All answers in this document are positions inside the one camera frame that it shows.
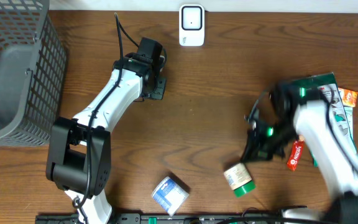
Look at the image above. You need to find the blue white round tub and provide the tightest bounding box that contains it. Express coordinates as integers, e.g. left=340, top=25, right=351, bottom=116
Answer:
left=151, top=177, right=189, bottom=217

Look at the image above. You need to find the white barcode scanner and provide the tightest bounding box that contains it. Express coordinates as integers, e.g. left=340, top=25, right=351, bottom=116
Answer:
left=179, top=4, right=205, bottom=47

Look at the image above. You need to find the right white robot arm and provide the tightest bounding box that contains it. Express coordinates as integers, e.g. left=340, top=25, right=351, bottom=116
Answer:
left=242, top=91, right=358, bottom=223

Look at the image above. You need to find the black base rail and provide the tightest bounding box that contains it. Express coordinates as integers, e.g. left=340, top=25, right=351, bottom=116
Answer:
left=35, top=213, right=333, bottom=224

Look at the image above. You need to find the mint green snack pack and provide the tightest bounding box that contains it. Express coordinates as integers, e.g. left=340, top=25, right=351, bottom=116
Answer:
left=344, top=106, right=354, bottom=139

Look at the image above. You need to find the red stick packet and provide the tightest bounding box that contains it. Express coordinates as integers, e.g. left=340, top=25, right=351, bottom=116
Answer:
left=287, top=140, right=304, bottom=171

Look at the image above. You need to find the grey mesh basket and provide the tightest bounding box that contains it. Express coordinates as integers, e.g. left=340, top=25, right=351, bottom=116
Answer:
left=0, top=0, right=67, bottom=146

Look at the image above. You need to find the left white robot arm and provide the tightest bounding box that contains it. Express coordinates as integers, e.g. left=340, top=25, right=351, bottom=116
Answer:
left=46, top=52, right=167, bottom=223

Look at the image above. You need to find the green lid beige jar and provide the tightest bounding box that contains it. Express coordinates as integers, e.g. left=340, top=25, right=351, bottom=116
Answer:
left=223, top=162, right=256, bottom=197

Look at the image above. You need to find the orange small packet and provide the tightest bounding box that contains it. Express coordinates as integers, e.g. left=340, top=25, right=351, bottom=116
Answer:
left=338, top=88, right=358, bottom=108

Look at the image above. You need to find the green 3M wipes pack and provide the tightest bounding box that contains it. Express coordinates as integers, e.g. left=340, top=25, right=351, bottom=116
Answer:
left=292, top=72, right=357, bottom=154

